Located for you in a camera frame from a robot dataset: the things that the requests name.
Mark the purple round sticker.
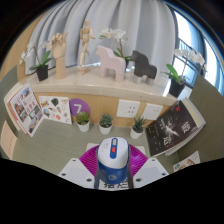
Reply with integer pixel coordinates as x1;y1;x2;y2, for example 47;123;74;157
69;98;91;118

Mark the white wall socket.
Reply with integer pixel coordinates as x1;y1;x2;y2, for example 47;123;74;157
141;102;164;122
115;98;141;119

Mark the window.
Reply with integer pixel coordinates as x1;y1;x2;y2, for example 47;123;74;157
173;9;221;98

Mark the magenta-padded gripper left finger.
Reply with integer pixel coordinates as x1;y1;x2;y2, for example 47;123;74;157
57;143;101;190

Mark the black-cover book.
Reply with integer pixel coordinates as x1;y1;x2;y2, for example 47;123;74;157
145;99;198;158

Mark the black wooden horse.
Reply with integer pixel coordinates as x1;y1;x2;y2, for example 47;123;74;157
130;50;158;86

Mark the pink wooden horse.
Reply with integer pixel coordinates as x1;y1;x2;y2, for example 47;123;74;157
95;45;127;83

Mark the white orchid in black pot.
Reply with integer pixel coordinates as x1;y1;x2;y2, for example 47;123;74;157
18;41;54;82
162;48;207;98

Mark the wooden hand model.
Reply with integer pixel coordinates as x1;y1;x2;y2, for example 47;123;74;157
49;31;69;80

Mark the wooden desk shelf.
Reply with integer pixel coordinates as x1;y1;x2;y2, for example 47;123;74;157
18;64;178;129

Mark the small succulent in white pot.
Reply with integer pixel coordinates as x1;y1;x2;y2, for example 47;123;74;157
98;113;114;135
129;115;148;140
75;110;91;133

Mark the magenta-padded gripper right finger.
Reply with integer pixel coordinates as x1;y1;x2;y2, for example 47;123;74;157
126;143;170;189

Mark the white orchid plant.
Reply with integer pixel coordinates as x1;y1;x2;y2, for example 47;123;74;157
98;27;134;64

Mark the photo-cover book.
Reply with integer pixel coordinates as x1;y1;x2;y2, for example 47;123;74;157
8;83;45;138

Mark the green desk partition panel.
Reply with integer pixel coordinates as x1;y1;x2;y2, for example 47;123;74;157
0;66;21;101
176;74;224;164

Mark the wooden mannequin figure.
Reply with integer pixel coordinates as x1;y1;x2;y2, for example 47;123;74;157
77;19;96;74

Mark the blue and white computer mouse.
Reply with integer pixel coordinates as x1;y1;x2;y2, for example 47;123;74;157
96;136;130;185

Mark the cartoon sticker sheet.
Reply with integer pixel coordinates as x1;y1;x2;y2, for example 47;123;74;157
38;95;73;125

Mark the grey curtain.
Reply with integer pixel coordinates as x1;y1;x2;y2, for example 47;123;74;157
24;0;178;81

